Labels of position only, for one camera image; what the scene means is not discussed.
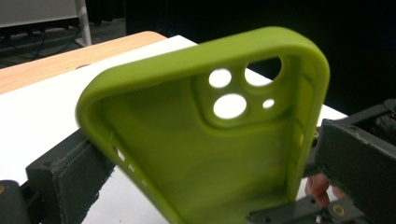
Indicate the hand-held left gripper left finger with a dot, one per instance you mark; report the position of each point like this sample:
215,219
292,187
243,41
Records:
68,180

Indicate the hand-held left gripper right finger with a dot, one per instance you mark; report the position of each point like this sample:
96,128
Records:
361,165

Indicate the wooden table edge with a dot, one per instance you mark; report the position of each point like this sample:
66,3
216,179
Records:
62,62

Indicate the white desk frame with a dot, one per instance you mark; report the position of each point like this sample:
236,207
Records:
82,21

